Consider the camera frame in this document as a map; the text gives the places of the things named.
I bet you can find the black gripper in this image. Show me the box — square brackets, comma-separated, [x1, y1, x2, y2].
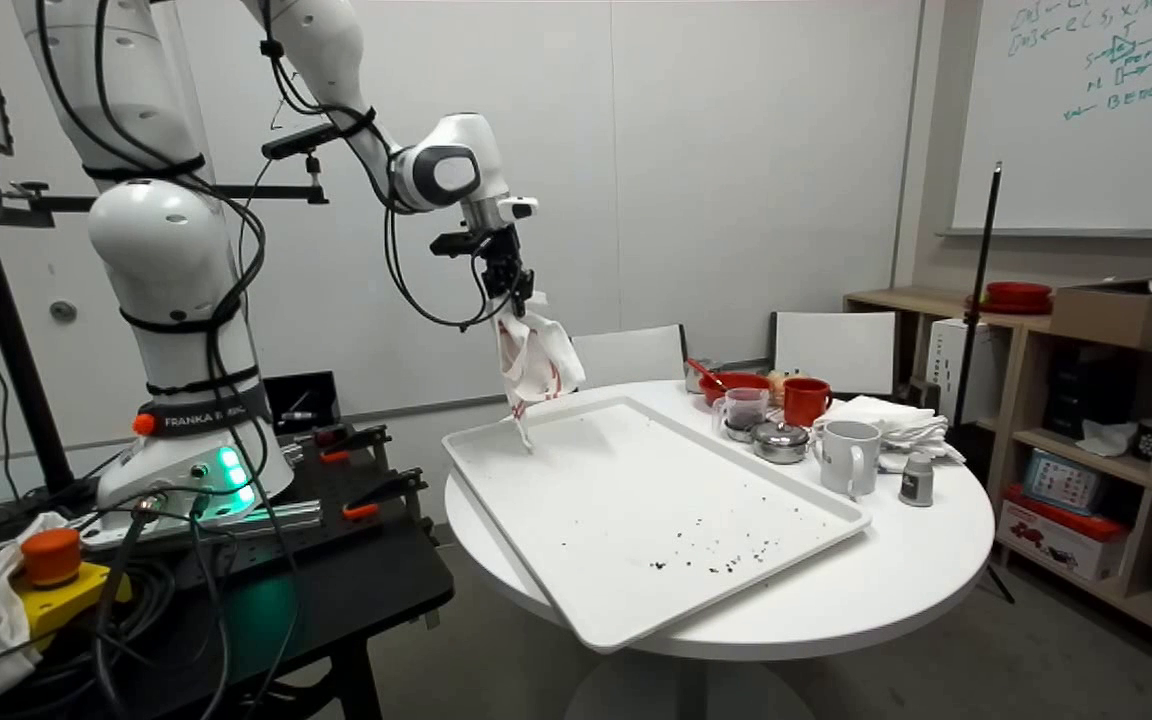
[467, 220, 546, 320]

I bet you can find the white towel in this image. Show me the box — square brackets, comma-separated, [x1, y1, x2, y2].
[493, 293, 588, 455]

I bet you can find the large white tray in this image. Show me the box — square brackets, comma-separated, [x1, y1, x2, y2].
[435, 392, 873, 658]

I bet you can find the white chair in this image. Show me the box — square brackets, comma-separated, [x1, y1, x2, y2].
[574, 320, 691, 392]
[768, 307, 901, 400]

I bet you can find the red bowl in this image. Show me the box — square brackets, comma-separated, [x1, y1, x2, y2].
[686, 355, 778, 411]

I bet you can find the clear glass container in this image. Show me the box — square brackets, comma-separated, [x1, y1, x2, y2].
[718, 384, 778, 446]

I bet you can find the round metal tin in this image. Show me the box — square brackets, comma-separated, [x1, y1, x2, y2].
[752, 419, 811, 469]

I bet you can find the red cup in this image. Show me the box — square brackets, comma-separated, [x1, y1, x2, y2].
[782, 375, 836, 432]

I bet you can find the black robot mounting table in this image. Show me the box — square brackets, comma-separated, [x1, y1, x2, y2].
[0, 426, 461, 720]

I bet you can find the white mug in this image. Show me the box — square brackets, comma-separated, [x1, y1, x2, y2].
[808, 416, 890, 503]

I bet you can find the stack of white napkins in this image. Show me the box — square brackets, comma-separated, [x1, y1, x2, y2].
[827, 392, 970, 475]

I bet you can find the small grey jar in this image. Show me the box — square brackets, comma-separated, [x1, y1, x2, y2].
[897, 453, 942, 513]

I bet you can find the white box appliance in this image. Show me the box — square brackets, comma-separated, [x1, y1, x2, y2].
[924, 315, 1007, 430]

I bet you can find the thin black pole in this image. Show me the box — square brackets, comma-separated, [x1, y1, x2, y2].
[950, 159, 1007, 446]

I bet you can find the round white table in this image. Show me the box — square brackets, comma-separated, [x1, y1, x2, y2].
[442, 375, 1002, 720]

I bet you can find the red plate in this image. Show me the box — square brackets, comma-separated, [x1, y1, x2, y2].
[981, 282, 1056, 320]

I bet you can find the orange emergency stop button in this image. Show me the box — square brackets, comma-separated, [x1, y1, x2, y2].
[14, 524, 118, 642]

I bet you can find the whiteboard with green writing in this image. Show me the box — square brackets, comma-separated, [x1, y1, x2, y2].
[950, 0, 1152, 246]

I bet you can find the red and white box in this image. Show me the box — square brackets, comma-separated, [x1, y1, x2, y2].
[996, 483, 1128, 586]

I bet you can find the cardboard box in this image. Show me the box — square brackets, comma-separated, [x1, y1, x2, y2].
[1047, 278, 1152, 352]

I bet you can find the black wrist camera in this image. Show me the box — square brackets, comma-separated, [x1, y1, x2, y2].
[428, 229, 490, 262]

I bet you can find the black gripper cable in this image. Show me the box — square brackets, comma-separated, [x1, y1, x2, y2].
[378, 198, 502, 335]

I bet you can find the orange handled black clamp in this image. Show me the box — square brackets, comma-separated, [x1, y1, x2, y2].
[338, 469, 432, 527]
[308, 419, 396, 469]

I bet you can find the black cylindrical camera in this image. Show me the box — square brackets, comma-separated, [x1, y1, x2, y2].
[261, 119, 344, 164]

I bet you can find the black cable bundle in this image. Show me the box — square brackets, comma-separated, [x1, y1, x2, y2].
[71, 483, 308, 720]

